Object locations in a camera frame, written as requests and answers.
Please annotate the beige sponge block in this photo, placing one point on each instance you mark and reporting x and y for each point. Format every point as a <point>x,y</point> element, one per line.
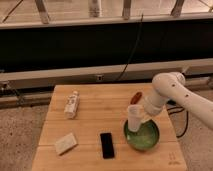
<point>65,143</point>

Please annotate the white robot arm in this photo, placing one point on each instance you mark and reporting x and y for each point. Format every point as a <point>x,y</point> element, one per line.
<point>170,86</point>

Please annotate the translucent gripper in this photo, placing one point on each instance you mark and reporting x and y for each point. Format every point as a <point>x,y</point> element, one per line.
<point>145,118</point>

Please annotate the black rectangular phone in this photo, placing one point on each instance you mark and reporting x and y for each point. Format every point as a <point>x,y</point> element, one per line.
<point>107,145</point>

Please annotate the green ceramic bowl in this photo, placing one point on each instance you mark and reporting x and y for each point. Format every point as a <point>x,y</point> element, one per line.
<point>145,138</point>

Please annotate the red-brown sausage toy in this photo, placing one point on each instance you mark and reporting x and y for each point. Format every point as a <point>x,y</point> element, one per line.
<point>136,98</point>

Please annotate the wooden cutting board table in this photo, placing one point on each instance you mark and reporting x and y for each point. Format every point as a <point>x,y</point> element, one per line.
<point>102,109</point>

